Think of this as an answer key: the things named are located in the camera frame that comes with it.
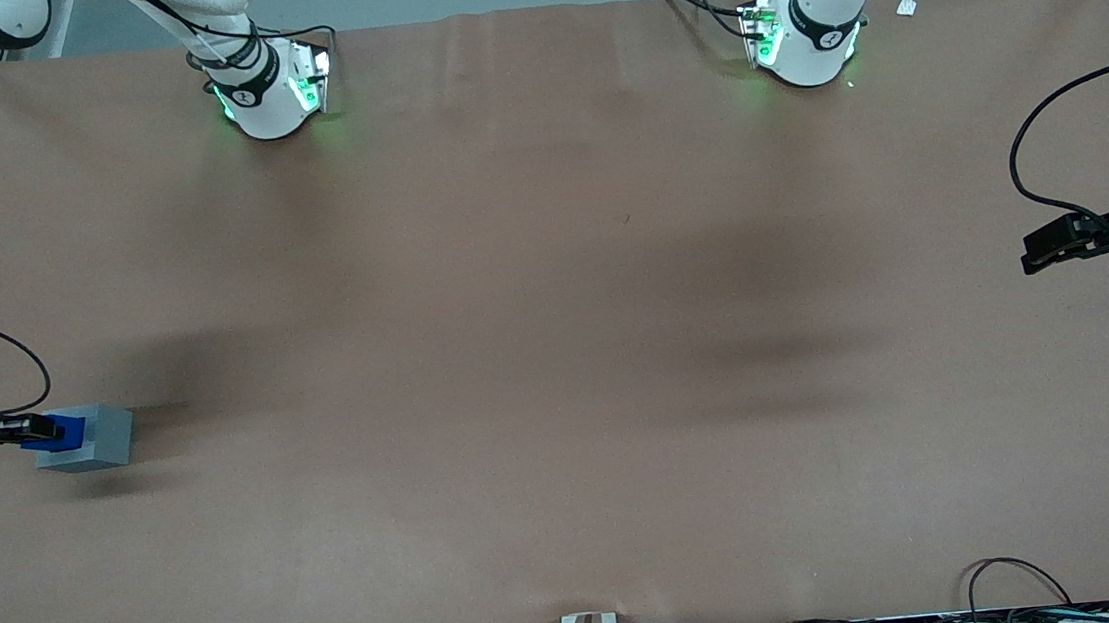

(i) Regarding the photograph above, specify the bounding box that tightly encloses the blue plastic part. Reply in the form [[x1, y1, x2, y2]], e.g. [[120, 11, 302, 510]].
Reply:
[[19, 410, 90, 457]]

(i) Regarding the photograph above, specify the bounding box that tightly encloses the gray square base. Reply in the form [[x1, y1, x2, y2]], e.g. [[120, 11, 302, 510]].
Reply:
[[30, 400, 140, 477]]

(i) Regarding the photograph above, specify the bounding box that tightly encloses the brown table mat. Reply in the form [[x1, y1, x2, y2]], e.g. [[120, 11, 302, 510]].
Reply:
[[0, 0, 1109, 623]]

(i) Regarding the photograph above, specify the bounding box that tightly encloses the long black left gripper cable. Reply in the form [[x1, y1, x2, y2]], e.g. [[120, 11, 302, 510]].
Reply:
[[998, 52, 1109, 252]]

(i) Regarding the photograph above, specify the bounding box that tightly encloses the black cable loop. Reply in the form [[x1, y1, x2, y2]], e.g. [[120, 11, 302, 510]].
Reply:
[[964, 551, 1074, 618]]

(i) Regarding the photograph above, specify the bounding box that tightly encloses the black left arm base cable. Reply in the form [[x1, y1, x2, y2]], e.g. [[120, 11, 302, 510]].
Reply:
[[654, 0, 755, 48]]

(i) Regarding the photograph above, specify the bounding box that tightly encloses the black arm base cable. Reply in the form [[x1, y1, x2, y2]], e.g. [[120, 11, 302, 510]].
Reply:
[[242, 2, 340, 53], [654, 0, 755, 48]]

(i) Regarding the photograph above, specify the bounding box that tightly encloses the black right arm base cable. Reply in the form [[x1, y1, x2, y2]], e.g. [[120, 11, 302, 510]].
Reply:
[[242, 2, 340, 53]]

